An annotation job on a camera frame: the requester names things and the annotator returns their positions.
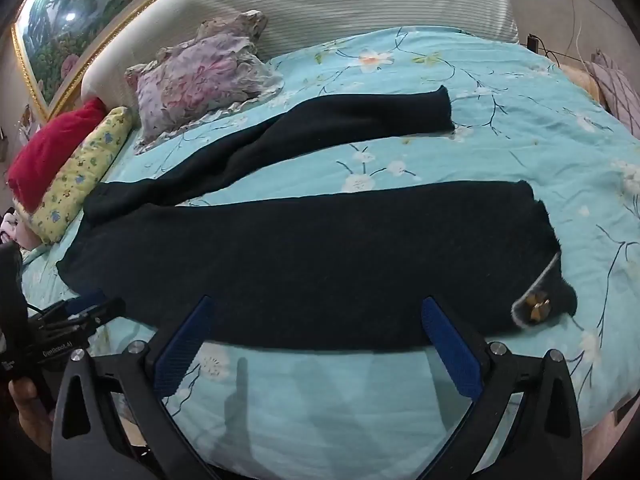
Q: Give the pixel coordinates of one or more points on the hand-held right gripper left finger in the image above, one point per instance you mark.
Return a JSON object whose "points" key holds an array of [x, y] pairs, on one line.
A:
{"points": [[182, 345]]}

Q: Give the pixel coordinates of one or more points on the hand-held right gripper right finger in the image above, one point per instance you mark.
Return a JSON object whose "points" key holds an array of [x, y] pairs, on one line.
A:
{"points": [[450, 355]]}

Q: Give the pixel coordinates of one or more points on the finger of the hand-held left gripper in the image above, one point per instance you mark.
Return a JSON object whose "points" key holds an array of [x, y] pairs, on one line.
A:
{"points": [[95, 317], [82, 302]]}

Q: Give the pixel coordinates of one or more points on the black pants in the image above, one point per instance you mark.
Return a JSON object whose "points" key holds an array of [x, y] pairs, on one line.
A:
{"points": [[325, 250]]}

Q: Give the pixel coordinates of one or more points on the person's left hand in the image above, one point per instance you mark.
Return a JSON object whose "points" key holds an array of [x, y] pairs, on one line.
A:
{"points": [[32, 415]]}

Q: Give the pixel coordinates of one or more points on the pink cloth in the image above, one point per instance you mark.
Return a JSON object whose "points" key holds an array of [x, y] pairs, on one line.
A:
{"points": [[15, 232]]}

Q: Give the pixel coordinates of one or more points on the yellow printed pillow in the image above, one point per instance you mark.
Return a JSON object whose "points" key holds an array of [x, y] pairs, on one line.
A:
{"points": [[80, 170]]}

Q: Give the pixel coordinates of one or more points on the red pillow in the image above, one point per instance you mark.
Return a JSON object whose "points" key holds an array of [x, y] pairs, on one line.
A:
{"points": [[45, 155]]}

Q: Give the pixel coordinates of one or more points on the pink bed skirt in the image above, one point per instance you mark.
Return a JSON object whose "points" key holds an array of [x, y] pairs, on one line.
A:
{"points": [[615, 450]]}

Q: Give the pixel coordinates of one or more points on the turquoise floral bed sheet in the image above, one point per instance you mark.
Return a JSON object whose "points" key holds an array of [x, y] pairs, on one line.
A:
{"points": [[500, 150]]}

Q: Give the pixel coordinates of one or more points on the purple floral ruffled pillow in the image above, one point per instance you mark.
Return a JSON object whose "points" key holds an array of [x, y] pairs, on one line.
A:
{"points": [[200, 75]]}

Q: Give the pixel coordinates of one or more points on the gold framed landscape painting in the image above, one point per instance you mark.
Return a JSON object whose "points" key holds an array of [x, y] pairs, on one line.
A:
{"points": [[65, 25]]}

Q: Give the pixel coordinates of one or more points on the checked cloth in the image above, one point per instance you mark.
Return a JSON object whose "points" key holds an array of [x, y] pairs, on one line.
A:
{"points": [[620, 90]]}

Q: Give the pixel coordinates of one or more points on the black charger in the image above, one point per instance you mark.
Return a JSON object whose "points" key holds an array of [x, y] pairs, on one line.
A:
{"points": [[534, 42]]}

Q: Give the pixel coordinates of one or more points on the white striped headboard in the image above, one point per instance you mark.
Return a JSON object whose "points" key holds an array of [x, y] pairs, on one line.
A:
{"points": [[350, 5]]}

